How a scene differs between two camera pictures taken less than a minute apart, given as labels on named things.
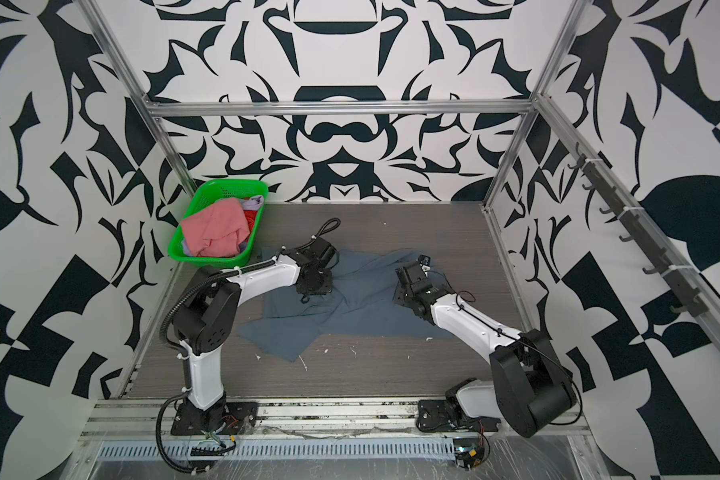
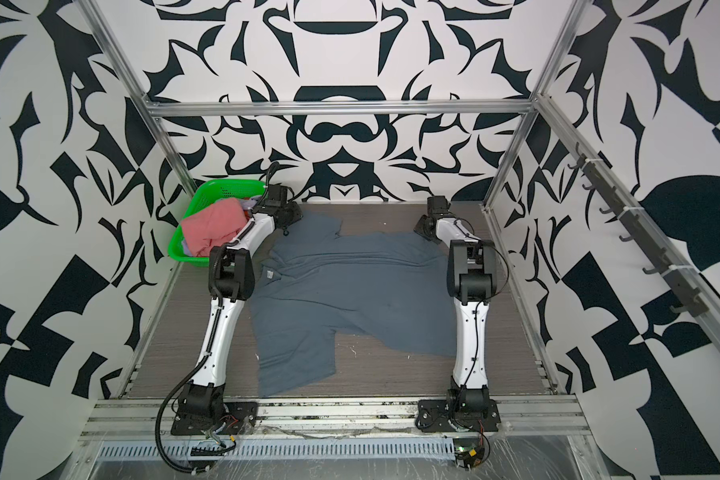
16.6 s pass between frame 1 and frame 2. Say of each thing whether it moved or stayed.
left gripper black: moved
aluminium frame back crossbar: stayed
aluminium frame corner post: stayed
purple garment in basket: stayed
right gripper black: moved
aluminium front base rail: stayed
